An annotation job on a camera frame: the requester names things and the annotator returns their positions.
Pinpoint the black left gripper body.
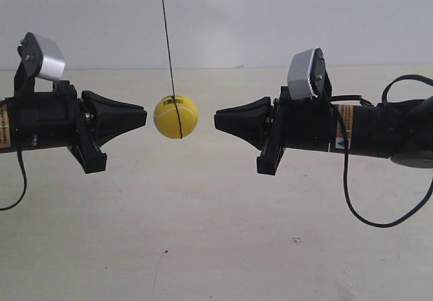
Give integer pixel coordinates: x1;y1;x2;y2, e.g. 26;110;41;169
15;80;107;174

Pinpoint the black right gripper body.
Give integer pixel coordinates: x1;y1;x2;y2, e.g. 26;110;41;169
256;86;336;175

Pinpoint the yellow tennis ball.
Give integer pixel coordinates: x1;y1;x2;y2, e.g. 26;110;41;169
153;95;199;139

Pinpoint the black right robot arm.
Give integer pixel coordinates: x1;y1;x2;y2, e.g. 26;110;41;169
214;87;432;175

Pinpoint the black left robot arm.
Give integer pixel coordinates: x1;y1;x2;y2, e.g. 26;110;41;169
1;80;147;174

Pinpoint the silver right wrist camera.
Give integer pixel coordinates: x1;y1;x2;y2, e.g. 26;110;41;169
287;47;327;100

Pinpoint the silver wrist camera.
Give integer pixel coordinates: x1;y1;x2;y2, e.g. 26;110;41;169
287;47;327;100
20;32;66;82

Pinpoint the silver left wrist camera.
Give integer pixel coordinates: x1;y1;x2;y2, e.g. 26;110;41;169
20;32;66;82

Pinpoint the black right camera cable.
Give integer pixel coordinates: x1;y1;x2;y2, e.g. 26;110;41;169
321;74;433;229

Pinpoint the black hanging string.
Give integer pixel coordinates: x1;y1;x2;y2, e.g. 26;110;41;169
158;0;184;139

